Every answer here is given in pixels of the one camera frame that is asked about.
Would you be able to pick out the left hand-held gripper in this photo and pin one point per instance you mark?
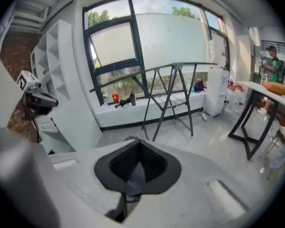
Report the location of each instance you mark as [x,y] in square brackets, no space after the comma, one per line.
[28,79]

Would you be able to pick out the white table black legs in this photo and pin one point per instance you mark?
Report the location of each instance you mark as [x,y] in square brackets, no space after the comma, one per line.
[256,87]

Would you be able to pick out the clear water jug red label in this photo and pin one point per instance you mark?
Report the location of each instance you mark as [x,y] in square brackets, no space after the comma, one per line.
[231,101]
[241,101]

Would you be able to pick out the grey metal drying rack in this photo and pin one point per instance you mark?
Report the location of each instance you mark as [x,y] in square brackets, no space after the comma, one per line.
[178,66]

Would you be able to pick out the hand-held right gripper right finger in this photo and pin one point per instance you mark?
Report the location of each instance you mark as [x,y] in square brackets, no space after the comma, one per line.
[204,186]

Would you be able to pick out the white water dispenser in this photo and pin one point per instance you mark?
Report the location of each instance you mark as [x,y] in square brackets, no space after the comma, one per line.
[216,91]

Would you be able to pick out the dark purple bag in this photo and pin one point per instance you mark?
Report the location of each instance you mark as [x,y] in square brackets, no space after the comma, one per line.
[199,86]

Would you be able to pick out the white power strip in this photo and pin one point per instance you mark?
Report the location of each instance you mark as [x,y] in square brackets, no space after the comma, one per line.
[203,116]

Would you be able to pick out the dark bottle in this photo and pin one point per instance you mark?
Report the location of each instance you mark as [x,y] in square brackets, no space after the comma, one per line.
[133,99]

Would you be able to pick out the black framed window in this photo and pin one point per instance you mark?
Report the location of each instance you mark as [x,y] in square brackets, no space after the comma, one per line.
[135,44]

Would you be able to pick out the red snack bag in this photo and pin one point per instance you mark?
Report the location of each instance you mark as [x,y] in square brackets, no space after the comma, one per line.
[115,98]

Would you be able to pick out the black railing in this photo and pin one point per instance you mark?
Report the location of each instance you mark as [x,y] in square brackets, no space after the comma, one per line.
[275,42]

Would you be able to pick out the white bookshelf with drawers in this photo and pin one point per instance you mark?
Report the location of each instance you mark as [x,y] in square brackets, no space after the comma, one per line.
[69,91]

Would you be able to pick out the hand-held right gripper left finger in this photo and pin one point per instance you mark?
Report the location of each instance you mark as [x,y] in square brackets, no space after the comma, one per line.
[80,174]

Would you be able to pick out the pale blue plastic bag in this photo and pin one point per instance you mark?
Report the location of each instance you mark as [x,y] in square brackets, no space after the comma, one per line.
[281,154]

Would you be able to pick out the dark grey garment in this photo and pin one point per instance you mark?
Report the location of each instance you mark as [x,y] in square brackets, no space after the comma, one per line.
[135,186]

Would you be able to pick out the black hand tool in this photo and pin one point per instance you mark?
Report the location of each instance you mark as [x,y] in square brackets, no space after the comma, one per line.
[123,102]

